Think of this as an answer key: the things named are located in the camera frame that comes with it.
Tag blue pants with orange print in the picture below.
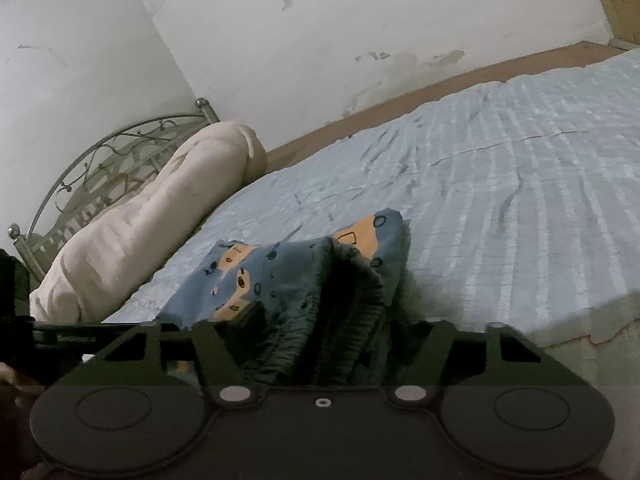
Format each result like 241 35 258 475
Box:
157 208 409 387

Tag person's hand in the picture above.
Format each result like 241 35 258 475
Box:
1 363 48 479

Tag light blue striped bed quilt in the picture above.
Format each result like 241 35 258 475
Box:
102 48 640 391

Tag grey metal ornate headboard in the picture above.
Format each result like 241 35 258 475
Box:
8 98 219 286

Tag brown wooden bed base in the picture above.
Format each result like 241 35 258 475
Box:
267 38 638 172

